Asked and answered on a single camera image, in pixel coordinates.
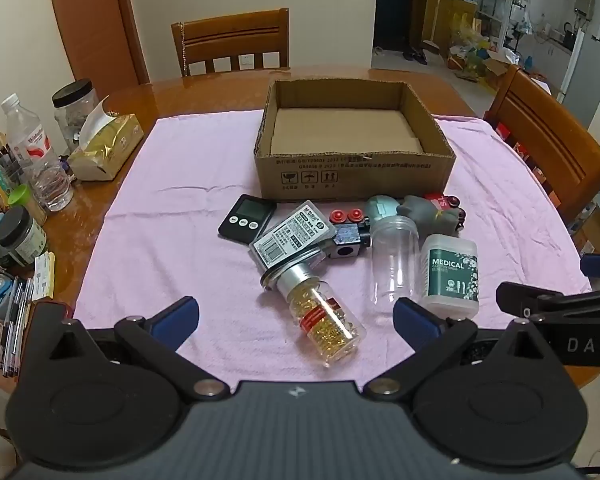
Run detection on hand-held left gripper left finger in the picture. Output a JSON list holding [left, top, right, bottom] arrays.
[[19, 296, 230, 402]]

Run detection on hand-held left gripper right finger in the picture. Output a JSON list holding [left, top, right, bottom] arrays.
[[364, 296, 577, 401]]

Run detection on white green cotton swab container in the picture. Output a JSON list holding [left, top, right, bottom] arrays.
[[420, 233, 482, 318]]

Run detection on clear plastic jar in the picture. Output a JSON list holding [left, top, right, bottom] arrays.
[[369, 215, 421, 318]]

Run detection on capsule bottle with silver cap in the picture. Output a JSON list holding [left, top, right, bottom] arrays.
[[275, 262, 367, 368]]

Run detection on grey round object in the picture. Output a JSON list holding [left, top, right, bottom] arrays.
[[260, 255, 326, 292]]

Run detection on black cube toy red buttons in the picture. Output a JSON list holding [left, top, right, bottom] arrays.
[[328, 208, 372, 262]]

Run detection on clear case with white label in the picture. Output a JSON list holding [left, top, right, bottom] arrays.
[[249, 202, 337, 271]]

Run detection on brown cardboard box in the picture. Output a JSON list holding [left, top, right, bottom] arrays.
[[253, 78, 457, 204]]

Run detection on pink towel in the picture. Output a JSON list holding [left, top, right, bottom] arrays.
[[74, 110, 593, 391]]

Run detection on grey toy car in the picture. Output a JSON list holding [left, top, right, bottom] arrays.
[[397, 195, 467, 236]]

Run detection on teal round toy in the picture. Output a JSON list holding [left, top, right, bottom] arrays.
[[365, 195, 406, 223]]

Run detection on black digital timer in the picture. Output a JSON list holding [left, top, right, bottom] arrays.
[[218, 194, 276, 246]]

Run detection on white card stack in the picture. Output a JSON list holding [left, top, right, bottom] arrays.
[[30, 252, 56, 301]]

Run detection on wooden chair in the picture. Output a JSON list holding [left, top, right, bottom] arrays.
[[484, 65, 600, 226], [171, 8, 290, 78]]

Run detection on bundle of pens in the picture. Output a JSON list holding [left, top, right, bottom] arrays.
[[0, 275, 36, 378]]

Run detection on dark jar with black lid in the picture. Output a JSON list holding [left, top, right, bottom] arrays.
[[0, 205, 48, 267]]

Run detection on gold tissue pack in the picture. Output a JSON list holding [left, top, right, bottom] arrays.
[[67, 94, 145, 182]]

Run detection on grey refrigerator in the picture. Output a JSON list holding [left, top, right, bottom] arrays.
[[557, 30, 600, 131]]

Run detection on green lid jar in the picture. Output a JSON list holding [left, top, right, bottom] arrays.
[[7, 185, 48, 226]]

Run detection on clear water bottle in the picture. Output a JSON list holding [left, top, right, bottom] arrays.
[[1, 93, 74, 212]]

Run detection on open cardboard boxes on floor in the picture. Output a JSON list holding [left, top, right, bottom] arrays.
[[480, 50, 512, 91]]

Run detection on pen holder with pens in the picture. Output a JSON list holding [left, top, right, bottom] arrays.
[[0, 131, 26, 191]]

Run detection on clear jar with black lid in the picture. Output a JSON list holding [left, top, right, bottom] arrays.
[[52, 78, 97, 153]]

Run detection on yellow cabinet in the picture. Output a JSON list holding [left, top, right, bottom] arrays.
[[420, 0, 478, 53]]

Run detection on brown wooden door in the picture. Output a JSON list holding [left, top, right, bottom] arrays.
[[45, 0, 151, 86]]

